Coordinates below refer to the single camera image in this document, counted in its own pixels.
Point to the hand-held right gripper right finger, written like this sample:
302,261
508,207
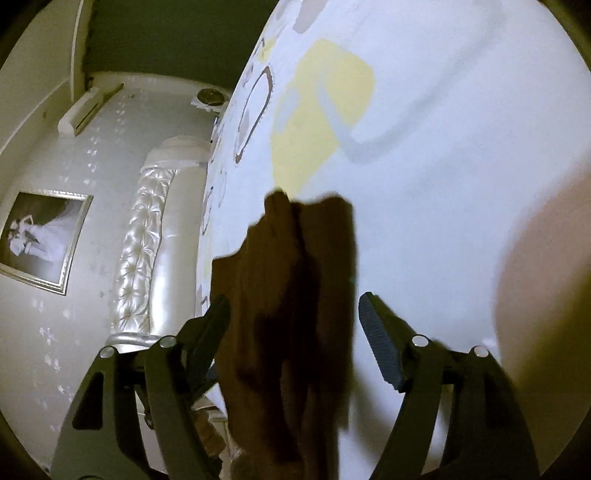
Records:
383,341

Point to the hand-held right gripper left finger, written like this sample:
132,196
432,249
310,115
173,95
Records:
214,323

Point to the brown plaid sweater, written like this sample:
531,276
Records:
286,300

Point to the cream tufted headboard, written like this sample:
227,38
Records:
152,240

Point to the white patterned bed sheet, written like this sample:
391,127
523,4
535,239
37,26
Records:
438,138

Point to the white air conditioner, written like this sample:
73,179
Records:
78,113

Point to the green curtain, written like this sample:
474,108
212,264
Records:
175,37

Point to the framed wall picture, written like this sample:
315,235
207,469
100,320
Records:
41,235

